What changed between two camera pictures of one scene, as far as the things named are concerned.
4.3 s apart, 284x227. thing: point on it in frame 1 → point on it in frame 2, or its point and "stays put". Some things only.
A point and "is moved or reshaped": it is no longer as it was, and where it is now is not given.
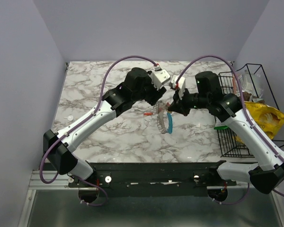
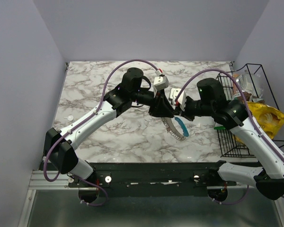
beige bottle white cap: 70,117 stays put
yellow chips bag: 269,118 stays put
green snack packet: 220,127 stays put
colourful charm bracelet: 159,108 is moved or reshaped
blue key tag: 170,122 → 184,129
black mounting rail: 152,179 stays put
